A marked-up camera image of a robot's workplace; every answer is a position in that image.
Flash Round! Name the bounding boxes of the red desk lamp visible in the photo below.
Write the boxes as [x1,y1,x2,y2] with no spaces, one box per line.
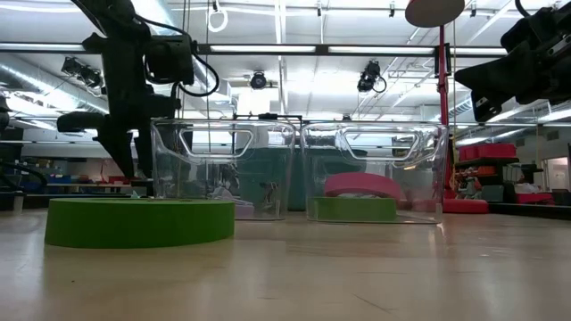
[404,0,491,216]

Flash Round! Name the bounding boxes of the pink tape roll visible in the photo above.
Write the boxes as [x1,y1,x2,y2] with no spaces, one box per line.
[323,171,406,203]

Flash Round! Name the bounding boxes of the green masking tape roll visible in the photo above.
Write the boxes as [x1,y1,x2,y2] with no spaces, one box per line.
[44,197,236,250]
[307,196,399,223]

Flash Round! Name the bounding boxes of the black aluminium rig frame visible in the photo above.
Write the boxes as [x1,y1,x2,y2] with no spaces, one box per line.
[0,41,509,57]

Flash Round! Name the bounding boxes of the black shelf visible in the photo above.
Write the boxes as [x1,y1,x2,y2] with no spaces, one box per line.
[454,156,521,200]

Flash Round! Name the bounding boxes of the clear plastic bin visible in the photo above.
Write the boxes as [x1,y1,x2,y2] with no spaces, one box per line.
[150,119,298,222]
[299,121,450,225]

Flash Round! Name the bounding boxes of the black camera with cable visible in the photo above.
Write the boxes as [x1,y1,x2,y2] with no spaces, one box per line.
[356,60,388,95]

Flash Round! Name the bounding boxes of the black ceiling camera cluster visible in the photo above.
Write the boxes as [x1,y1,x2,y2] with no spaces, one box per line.
[60,55,105,90]

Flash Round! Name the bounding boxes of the black overhead camera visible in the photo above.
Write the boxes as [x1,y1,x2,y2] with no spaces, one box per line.
[249,70,269,91]

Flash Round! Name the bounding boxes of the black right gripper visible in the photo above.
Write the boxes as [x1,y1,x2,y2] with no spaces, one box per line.
[454,2,571,124]

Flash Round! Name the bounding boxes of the white hanging cable ring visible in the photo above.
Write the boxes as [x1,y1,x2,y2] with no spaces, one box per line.
[206,0,229,34]

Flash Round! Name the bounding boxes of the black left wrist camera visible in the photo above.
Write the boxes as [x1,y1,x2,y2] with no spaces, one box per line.
[145,34,196,87]

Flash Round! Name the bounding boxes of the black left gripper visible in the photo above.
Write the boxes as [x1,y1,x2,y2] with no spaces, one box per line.
[56,86,182,180]

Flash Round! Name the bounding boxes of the white LED light bar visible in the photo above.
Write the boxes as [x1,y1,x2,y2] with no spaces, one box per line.
[209,45,317,54]
[327,45,435,54]

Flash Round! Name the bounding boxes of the black staple remover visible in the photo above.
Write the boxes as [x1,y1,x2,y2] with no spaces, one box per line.
[261,181,279,211]

